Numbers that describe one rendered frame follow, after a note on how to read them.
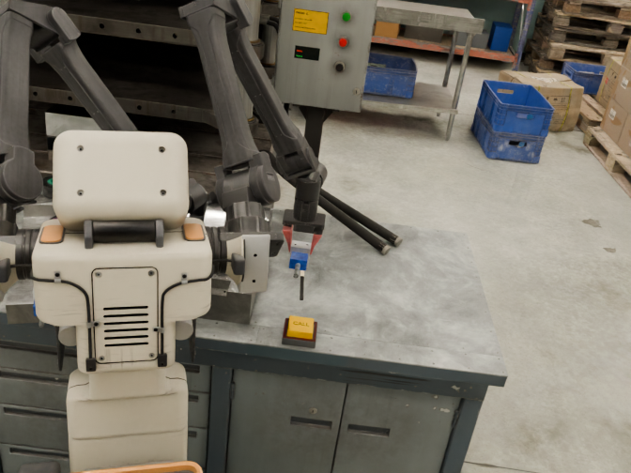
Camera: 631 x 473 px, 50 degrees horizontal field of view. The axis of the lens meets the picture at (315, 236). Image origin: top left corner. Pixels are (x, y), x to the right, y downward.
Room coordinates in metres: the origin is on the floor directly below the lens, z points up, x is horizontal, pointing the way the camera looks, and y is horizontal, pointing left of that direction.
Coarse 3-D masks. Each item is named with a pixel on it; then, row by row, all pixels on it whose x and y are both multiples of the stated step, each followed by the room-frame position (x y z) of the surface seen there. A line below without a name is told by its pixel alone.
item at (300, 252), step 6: (294, 240) 1.49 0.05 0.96; (294, 246) 1.46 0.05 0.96; (300, 246) 1.47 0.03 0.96; (306, 246) 1.47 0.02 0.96; (294, 252) 1.45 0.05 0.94; (300, 252) 1.46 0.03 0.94; (306, 252) 1.46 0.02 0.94; (294, 258) 1.42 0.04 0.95; (300, 258) 1.43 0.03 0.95; (306, 258) 1.43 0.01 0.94; (288, 264) 1.46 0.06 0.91; (294, 264) 1.42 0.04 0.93; (300, 264) 1.42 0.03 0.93; (306, 264) 1.42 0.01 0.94; (294, 276) 1.37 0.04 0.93
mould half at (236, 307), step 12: (216, 204) 1.68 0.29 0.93; (216, 216) 1.62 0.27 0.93; (216, 276) 1.38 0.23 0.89; (228, 276) 1.39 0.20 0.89; (216, 300) 1.33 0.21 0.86; (228, 300) 1.33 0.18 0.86; (240, 300) 1.33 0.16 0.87; (252, 300) 1.36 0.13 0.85; (216, 312) 1.33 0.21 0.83; (228, 312) 1.33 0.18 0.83; (240, 312) 1.33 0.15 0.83
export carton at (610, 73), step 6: (612, 60) 6.20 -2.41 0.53; (618, 60) 6.17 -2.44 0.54; (606, 66) 6.30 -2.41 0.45; (612, 66) 6.15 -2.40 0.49; (618, 66) 6.04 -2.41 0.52; (606, 72) 6.23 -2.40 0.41; (612, 72) 6.09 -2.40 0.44; (606, 78) 6.17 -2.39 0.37; (612, 78) 6.03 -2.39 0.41; (600, 84) 6.26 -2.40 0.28; (606, 84) 6.11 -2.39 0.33; (612, 84) 5.98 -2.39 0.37; (600, 90) 6.21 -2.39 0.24; (606, 90) 6.06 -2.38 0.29; (600, 96) 6.16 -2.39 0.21; (606, 96) 6.02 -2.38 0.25; (600, 102) 6.13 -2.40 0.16; (606, 102) 5.99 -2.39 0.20
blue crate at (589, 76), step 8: (568, 64) 6.77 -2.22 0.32; (576, 64) 6.77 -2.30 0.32; (584, 64) 6.78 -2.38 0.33; (568, 72) 6.77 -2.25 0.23; (576, 72) 6.42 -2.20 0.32; (584, 72) 6.41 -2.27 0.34; (592, 72) 6.78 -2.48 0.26; (600, 72) 6.79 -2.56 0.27; (576, 80) 6.42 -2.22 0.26; (584, 80) 6.42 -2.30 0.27; (592, 80) 6.42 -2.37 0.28; (600, 80) 6.43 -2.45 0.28; (584, 88) 6.42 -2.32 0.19; (592, 88) 6.43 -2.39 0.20
